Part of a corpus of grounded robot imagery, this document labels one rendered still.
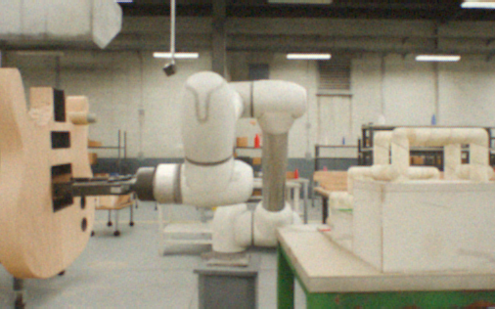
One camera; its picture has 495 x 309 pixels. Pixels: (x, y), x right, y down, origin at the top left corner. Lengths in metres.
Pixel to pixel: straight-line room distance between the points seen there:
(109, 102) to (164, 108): 1.87
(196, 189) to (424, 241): 0.46
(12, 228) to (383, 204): 0.67
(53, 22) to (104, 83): 12.11
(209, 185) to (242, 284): 0.88
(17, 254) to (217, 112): 0.44
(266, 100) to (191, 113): 0.58
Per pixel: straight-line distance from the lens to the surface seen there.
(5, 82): 0.74
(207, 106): 0.66
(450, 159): 0.91
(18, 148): 0.75
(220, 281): 1.57
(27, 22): 0.87
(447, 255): 0.80
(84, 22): 0.82
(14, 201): 0.73
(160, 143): 12.14
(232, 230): 1.56
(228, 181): 0.73
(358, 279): 0.72
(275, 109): 1.23
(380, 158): 0.82
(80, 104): 0.99
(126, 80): 12.73
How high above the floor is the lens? 1.14
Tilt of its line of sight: 1 degrees up
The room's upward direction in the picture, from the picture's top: straight up
